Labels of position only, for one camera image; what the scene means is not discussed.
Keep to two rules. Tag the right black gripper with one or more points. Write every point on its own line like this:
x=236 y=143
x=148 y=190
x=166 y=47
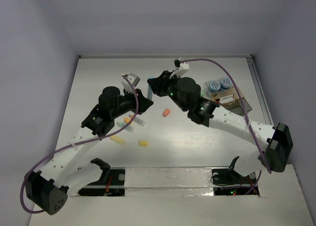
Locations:
x=158 y=84

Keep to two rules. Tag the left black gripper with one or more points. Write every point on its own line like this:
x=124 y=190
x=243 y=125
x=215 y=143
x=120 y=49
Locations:
x=143 y=102

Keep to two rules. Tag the blue highlighter pen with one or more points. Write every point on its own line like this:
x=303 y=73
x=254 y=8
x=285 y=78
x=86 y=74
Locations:
x=149 y=93

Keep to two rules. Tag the orange highlighter pen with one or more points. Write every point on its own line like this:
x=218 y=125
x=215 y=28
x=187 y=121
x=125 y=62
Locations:
x=138 y=120

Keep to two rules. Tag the orange highlighter cap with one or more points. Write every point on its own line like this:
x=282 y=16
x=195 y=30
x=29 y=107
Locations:
x=166 y=112

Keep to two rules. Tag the green highlighter pen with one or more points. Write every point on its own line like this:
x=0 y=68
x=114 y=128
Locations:
x=126 y=127

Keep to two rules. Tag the yellow highlighter cap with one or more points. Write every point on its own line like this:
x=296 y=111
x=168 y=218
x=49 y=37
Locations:
x=143 y=143

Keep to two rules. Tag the yellow highlighter pen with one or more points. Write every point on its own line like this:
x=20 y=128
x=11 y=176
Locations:
x=117 y=140

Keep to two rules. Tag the blue patterned tape roll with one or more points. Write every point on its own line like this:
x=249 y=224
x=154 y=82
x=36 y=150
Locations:
x=214 y=86

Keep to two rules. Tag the blue whiteboard marker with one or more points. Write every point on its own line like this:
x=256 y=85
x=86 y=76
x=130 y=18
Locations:
x=228 y=100

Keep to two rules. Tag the black whiteboard marker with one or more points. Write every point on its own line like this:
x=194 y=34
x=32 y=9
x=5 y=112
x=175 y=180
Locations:
x=228 y=96

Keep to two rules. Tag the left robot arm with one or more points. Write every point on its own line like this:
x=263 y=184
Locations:
x=50 y=182

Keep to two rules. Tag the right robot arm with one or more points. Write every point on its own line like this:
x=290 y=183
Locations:
x=205 y=112

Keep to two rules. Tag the clear compartment organizer box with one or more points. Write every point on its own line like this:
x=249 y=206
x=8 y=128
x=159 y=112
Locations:
x=225 y=94

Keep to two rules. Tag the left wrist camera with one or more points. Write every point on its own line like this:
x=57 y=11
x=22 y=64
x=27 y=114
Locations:
x=133 y=78

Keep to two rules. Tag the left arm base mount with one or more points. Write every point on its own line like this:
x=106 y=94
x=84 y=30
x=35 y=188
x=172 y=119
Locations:
x=110 y=183

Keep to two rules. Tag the aluminium rail right edge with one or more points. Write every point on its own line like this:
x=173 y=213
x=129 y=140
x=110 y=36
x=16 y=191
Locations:
x=264 y=107

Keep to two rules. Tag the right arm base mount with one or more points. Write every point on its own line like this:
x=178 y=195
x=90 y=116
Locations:
x=226 y=181

